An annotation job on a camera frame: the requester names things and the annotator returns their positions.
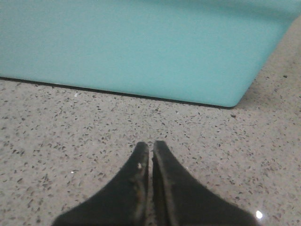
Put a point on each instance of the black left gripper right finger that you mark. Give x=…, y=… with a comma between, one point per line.
x=180, y=200

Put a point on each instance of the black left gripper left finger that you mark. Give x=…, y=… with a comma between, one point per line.
x=122, y=202

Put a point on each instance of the light blue box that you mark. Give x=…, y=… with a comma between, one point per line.
x=199, y=51

